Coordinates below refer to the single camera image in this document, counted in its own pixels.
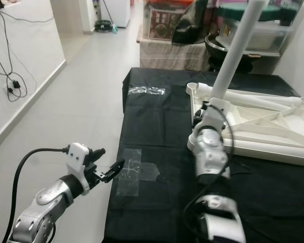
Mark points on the white plastic children table top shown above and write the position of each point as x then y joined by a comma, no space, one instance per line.
273,126

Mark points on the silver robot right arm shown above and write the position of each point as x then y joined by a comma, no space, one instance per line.
210,152

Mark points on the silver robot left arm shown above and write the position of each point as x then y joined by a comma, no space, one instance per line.
45,207

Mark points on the black tablecloth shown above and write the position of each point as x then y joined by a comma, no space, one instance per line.
147,217

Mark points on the clear tape strip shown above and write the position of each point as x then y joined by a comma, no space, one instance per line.
147,91

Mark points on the black wok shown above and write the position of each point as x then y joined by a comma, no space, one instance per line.
220,59

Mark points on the patterned cloth covered table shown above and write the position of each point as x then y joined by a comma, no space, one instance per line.
172,55

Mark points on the orange lid storage box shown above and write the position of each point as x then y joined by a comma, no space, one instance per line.
164,23

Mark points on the black power plug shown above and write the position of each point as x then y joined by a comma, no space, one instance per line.
15,85

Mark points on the clear plastic storage bin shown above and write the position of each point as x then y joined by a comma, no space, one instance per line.
268,36

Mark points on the dark green pot lid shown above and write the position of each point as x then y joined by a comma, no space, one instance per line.
233,12

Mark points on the mop with teal head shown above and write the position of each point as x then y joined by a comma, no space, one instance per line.
115,29

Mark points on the white chest freezer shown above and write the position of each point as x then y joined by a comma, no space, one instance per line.
117,12

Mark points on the black framed tablet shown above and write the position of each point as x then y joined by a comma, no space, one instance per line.
294,5

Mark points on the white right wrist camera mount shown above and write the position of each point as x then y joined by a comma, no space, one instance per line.
213,114

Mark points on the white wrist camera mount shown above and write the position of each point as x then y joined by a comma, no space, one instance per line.
77,156
213,114

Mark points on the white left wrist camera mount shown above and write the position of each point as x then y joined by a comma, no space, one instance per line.
77,156

